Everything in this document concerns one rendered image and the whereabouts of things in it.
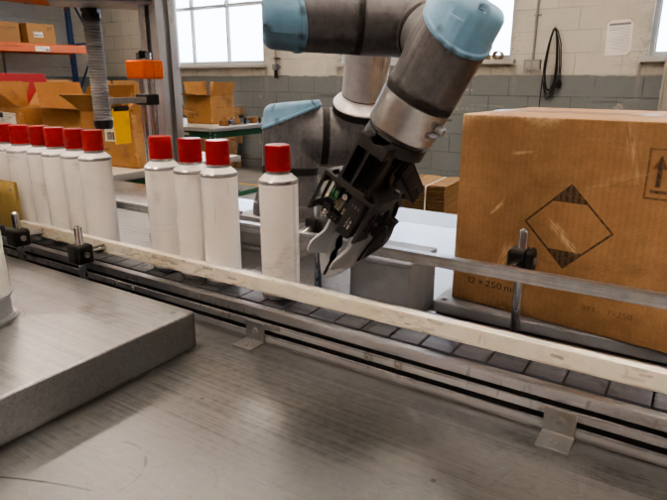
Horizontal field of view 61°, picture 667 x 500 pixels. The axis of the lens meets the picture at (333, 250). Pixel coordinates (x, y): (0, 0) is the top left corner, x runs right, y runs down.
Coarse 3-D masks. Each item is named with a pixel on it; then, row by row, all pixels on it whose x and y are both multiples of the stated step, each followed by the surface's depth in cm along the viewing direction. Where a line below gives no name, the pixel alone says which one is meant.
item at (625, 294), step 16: (128, 208) 98; (144, 208) 95; (240, 224) 84; (256, 224) 83; (304, 240) 78; (384, 256) 72; (400, 256) 71; (416, 256) 69; (432, 256) 68; (448, 256) 68; (464, 272) 66; (480, 272) 65; (496, 272) 64; (512, 272) 63; (528, 272) 62; (544, 272) 62; (560, 288) 61; (576, 288) 60; (592, 288) 59; (608, 288) 58; (624, 288) 58; (640, 304) 57; (656, 304) 56
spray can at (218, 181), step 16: (208, 144) 77; (224, 144) 77; (208, 160) 78; (224, 160) 78; (208, 176) 77; (224, 176) 77; (208, 192) 78; (224, 192) 78; (208, 208) 79; (224, 208) 79; (208, 224) 79; (224, 224) 79; (208, 240) 80; (224, 240) 80; (208, 256) 81; (224, 256) 80; (240, 256) 83
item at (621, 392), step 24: (48, 240) 105; (120, 264) 91; (144, 264) 91; (216, 288) 81; (240, 288) 81; (312, 312) 73; (336, 312) 72; (384, 336) 66; (408, 336) 66; (432, 336) 66; (480, 360) 60; (504, 360) 60; (528, 360) 60; (576, 384) 55; (600, 384) 55; (624, 384) 55; (648, 408) 52
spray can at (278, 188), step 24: (288, 144) 73; (288, 168) 73; (264, 192) 72; (288, 192) 72; (264, 216) 73; (288, 216) 73; (264, 240) 74; (288, 240) 74; (264, 264) 76; (288, 264) 75
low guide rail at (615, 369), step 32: (32, 224) 102; (128, 256) 89; (160, 256) 85; (256, 288) 75; (288, 288) 72; (384, 320) 65; (416, 320) 63; (448, 320) 61; (512, 352) 58; (544, 352) 56; (576, 352) 54; (640, 384) 52
